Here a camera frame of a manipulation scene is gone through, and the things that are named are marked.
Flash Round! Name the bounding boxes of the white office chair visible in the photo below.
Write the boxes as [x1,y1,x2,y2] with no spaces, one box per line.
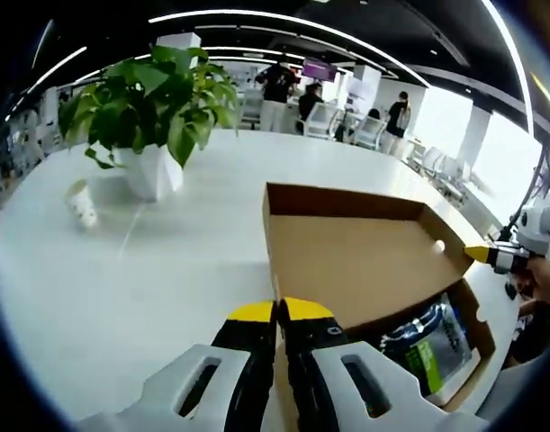
[353,117,386,149]
[303,102,343,139]

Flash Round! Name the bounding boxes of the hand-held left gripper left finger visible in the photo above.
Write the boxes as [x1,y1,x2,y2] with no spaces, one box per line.
[76,300,275,432]

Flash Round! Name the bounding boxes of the black silver soft packet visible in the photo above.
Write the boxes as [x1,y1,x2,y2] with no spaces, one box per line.
[377,292,473,397]

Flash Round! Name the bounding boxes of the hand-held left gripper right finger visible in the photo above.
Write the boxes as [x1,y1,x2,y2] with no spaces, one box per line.
[278,296,488,432]

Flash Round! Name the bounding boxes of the white paper cup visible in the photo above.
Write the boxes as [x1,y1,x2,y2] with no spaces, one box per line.
[63,178,98,230]

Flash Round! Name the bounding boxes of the brown cardboard shoe box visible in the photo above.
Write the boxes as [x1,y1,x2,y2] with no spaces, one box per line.
[261,181,496,413]

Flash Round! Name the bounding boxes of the person's dark clothing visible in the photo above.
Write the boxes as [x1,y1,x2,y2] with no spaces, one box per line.
[508,301,550,365]

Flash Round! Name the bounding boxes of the purple wall screen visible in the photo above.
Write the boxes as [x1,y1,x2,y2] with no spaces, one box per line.
[301,57,338,82]

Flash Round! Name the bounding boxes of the green potted plant white pot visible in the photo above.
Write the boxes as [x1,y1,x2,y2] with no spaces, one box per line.
[58,44,242,203]

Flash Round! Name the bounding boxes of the long curved ceiling light strip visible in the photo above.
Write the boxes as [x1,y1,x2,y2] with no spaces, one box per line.
[148,8,392,68]

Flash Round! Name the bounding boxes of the person's right hand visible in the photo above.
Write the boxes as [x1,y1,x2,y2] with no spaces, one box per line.
[526,258,550,301]

